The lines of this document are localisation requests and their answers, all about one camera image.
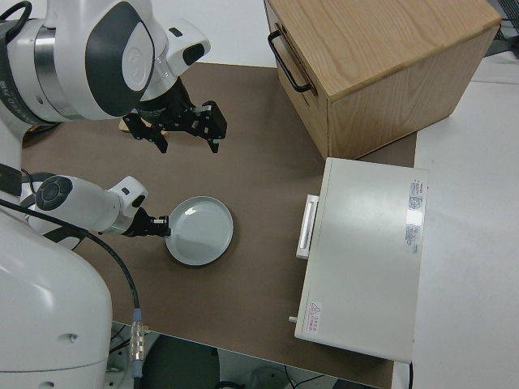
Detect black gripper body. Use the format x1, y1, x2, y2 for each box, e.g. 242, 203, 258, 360
123, 206, 170, 238
135, 79, 212, 131

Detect gray round plate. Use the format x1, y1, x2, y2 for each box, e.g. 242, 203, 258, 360
164, 195, 235, 267

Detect brown table mat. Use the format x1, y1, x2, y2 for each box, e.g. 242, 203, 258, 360
19, 62, 418, 389

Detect light wooden box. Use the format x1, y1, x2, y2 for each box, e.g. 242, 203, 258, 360
263, 0, 502, 161

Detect white toaster oven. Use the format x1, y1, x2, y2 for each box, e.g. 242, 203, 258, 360
286, 156, 430, 362

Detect black metal box handle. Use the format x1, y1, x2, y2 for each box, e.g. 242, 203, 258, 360
267, 31, 313, 93

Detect black cable with metal connector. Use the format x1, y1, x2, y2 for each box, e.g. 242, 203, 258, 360
0, 197, 149, 380

